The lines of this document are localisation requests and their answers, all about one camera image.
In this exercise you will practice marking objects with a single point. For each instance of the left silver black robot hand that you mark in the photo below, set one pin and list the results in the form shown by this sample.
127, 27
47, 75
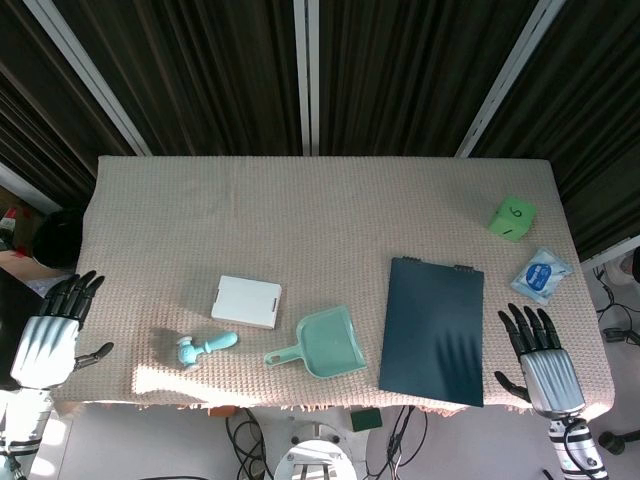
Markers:
45, 345

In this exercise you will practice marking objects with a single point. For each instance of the white frame post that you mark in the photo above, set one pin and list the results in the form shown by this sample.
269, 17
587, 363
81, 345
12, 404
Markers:
510, 75
307, 75
85, 75

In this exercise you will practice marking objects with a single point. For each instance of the white cardboard box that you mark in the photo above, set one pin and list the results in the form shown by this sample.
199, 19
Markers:
246, 301

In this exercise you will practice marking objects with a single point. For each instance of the dark pleated curtain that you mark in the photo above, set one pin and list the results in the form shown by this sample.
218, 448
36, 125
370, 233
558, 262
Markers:
30, 100
200, 75
600, 125
410, 75

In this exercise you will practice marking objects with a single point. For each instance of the beige waffle tablecloth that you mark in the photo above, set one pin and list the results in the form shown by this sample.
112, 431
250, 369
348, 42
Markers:
325, 225

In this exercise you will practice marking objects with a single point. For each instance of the green numbered foam cube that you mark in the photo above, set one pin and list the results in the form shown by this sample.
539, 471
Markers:
510, 220

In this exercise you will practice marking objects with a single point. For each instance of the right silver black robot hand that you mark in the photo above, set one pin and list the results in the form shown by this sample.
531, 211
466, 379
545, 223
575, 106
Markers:
550, 375

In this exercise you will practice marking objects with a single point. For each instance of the small dark green block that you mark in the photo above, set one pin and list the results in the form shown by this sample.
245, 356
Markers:
366, 419

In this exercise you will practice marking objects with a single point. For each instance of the black stand foot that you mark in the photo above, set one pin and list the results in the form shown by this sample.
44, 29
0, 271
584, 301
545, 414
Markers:
620, 440

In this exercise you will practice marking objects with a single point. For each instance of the dark teal spiral notebook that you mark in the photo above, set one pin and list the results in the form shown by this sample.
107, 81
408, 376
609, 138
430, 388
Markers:
432, 330

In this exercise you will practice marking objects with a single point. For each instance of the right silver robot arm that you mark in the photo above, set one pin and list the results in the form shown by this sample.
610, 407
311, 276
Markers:
575, 445

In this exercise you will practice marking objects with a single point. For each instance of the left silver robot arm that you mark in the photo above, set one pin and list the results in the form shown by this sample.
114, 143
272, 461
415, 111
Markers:
22, 430

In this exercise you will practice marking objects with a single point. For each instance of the brown cardboard box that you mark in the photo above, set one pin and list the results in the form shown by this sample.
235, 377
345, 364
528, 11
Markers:
20, 260

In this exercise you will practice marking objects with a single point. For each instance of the mint green dustpan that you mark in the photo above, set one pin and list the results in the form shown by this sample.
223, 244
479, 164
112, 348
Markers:
327, 347

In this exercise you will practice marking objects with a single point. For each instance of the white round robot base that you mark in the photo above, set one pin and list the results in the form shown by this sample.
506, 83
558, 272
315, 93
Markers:
316, 457

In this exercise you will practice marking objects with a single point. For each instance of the blue white wipe packet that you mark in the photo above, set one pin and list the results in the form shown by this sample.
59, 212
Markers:
540, 275

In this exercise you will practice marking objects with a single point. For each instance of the black round object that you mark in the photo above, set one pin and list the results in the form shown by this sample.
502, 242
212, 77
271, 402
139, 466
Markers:
57, 240

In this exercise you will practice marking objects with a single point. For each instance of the light blue toy hammer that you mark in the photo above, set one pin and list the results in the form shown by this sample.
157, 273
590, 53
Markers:
192, 350

